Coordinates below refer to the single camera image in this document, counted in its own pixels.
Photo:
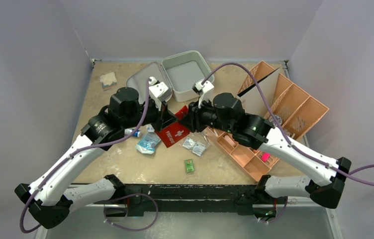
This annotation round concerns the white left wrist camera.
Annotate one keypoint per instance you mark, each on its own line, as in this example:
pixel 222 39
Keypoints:
pixel 159 92

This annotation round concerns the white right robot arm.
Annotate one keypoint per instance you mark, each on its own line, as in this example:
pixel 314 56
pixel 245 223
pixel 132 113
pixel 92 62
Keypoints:
pixel 251 131

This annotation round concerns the small green box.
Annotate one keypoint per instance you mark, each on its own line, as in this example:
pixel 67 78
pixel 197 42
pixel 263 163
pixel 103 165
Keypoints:
pixel 189 166

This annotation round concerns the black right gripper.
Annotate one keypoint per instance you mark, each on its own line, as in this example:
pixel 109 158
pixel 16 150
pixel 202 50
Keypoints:
pixel 194 116

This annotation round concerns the white blue mask packet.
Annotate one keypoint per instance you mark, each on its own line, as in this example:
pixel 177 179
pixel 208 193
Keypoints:
pixel 150 128

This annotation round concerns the blue clear wipes packet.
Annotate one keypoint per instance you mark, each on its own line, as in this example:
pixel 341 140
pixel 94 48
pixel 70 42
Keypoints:
pixel 148 143

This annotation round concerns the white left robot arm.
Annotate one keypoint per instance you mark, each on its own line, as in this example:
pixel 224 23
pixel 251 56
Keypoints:
pixel 49 199

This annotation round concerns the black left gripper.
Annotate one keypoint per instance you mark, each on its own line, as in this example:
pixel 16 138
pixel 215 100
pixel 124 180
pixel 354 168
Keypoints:
pixel 162 118

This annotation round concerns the red fabric pouch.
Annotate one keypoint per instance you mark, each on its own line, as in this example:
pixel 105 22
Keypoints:
pixel 172 134

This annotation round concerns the peach plastic desk organizer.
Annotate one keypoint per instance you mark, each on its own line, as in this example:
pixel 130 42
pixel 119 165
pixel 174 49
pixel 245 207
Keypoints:
pixel 299 112

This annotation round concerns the white sponge pad stack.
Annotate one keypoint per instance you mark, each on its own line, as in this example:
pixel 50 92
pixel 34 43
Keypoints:
pixel 108 81

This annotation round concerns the white bottle blue label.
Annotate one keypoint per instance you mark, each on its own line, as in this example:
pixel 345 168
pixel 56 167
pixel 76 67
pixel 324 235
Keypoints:
pixel 133 132

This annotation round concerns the grey open medicine case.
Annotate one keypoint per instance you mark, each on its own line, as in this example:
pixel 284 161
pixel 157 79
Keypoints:
pixel 180 72

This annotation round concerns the clear bag of sachets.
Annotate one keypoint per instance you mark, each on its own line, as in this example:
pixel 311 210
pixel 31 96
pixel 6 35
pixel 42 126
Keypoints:
pixel 196 143

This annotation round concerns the pink sticky note block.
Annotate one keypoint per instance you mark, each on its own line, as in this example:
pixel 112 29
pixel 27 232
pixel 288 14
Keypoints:
pixel 265 156

